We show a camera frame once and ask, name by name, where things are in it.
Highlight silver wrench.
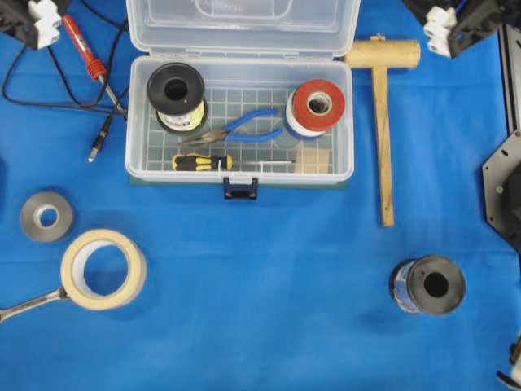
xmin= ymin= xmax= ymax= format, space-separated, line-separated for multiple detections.
xmin=0 ymin=286 xmax=70 ymax=323

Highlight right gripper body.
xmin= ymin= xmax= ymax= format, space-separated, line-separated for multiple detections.
xmin=405 ymin=0 xmax=520 ymax=59

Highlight red soldering iron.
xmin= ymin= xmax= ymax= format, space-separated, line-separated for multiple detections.
xmin=62 ymin=15 xmax=125 ymax=115

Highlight blue table mat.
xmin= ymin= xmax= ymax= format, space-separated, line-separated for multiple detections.
xmin=0 ymin=0 xmax=521 ymax=391

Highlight blue label solder spool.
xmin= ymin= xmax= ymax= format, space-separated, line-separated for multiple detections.
xmin=389 ymin=254 xmax=466 ymax=315

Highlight black spool yellow wire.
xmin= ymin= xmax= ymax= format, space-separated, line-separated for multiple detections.
xmin=146 ymin=62 xmax=208 ymax=134

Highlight red white tape roll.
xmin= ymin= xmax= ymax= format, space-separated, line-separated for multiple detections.
xmin=284 ymin=79 xmax=346 ymax=140

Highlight small wooden block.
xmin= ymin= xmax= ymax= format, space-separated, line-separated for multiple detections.
xmin=294 ymin=148 xmax=331 ymax=174

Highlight blue handled pliers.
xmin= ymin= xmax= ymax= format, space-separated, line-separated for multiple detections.
xmin=177 ymin=108 xmax=284 ymax=147

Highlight beige masking tape roll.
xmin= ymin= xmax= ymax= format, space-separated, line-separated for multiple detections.
xmin=60 ymin=229 xmax=147 ymax=311

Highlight wooden mallet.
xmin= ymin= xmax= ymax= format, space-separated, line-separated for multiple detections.
xmin=344 ymin=34 xmax=421 ymax=227

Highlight blue box latch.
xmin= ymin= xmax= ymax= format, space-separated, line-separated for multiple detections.
xmin=223 ymin=178 xmax=258 ymax=200

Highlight grey tape roll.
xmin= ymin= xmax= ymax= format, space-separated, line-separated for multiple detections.
xmin=20 ymin=191 xmax=74 ymax=243

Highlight yellow black screwdriver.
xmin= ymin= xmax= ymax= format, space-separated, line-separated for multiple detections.
xmin=171 ymin=153 xmax=296 ymax=172

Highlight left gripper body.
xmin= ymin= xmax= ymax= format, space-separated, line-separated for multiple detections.
xmin=1 ymin=0 xmax=69 ymax=50

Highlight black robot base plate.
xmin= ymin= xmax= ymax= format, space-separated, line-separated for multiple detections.
xmin=482 ymin=130 xmax=520 ymax=253

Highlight black cable on mat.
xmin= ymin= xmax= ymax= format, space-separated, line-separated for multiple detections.
xmin=2 ymin=0 xmax=130 ymax=164

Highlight clear plastic tool box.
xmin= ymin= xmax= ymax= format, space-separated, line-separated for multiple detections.
xmin=125 ymin=1 xmax=360 ymax=187

